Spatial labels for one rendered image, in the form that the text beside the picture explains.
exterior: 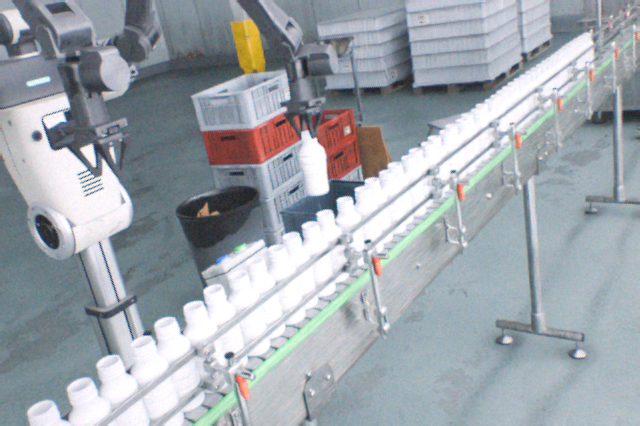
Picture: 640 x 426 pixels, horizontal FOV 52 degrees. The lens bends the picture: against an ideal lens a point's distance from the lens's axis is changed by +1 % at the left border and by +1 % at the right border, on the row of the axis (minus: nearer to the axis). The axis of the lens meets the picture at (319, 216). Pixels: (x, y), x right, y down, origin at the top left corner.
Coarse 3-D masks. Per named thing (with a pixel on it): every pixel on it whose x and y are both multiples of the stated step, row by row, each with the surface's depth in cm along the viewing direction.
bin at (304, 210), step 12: (336, 180) 236; (348, 180) 232; (336, 192) 238; (348, 192) 235; (300, 204) 223; (312, 204) 228; (324, 204) 234; (336, 204) 240; (288, 216) 214; (300, 216) 210; (312, 216) 207; (336, 216) 201; (288, 228) 216; (300, 228) 213
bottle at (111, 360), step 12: (108, 360) 102; (120, 360) 101; (108, 372) 99; (120, 372) 100; (108, 384) 99; (120, 384) 100; (132, 384) 101; (108, 396) 99; (120, 396) 99; (132, 408) 101; (144, 408) 104; (120, 420) 100; (132, 420) 101; (144, 420) 103
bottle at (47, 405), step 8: (48, 400) 93; (32, 408) 92; (40, 408) 93; (48, 408) 93; (56, 408) 93; (32, 416) 90; (40, 416) 90; (48, 416) 90; (56, 416) 92; (32, 424) 91; (40, 424) 90; (48, 424) 91; (56, 424) 92; (64, 424) 93
